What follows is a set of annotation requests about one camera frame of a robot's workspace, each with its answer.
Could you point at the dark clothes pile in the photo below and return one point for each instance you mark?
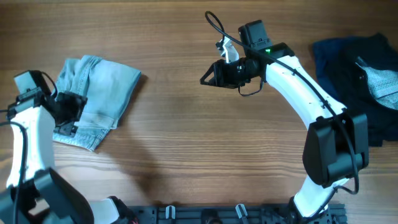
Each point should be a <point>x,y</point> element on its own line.
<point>338,74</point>

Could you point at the light blue denim shorts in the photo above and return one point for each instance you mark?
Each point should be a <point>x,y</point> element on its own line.
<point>108,87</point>

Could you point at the grey patterned garment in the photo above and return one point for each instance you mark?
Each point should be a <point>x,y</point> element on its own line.
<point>382,84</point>

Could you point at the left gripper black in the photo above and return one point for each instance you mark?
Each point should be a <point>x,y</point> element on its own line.
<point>78,103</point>

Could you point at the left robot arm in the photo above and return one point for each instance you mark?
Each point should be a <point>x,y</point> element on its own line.
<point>35,192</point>

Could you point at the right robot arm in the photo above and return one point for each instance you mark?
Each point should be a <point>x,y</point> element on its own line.
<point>336,145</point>

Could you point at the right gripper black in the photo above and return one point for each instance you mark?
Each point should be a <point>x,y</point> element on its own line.
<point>221,76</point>

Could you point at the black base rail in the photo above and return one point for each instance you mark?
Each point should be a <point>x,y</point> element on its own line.
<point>261,214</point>

